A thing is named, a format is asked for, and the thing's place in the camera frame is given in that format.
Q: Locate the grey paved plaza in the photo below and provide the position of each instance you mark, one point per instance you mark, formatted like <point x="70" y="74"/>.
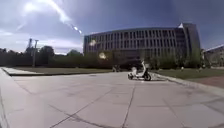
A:
<point x="100" y="100"/>

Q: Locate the row of small trees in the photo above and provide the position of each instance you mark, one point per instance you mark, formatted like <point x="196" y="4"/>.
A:
<point x="173" y="61"/>

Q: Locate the white scooter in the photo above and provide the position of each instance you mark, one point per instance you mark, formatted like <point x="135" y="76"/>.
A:
<point x="145" y="74"/>

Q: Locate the grey pole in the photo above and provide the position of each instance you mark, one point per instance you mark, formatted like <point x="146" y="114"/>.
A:
<point x="34" y="56"/>

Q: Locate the white banded building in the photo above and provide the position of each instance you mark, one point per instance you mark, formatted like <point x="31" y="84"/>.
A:
<point x="216" y="56"/>

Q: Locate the red brick paving patch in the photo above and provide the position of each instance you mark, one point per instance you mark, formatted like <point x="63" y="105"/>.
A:
<point x="215" y="81"/>

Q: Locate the large dark glass building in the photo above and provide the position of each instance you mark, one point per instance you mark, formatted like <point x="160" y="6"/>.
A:
<point x="143" y="38"/>

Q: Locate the dark wood of trees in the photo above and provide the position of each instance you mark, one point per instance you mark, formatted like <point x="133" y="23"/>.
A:
<point x="50" y="58"/>

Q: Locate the grass lawn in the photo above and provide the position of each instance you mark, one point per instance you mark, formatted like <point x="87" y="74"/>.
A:
<point x="60" y="70"/>
<point x="190" y="72"/>

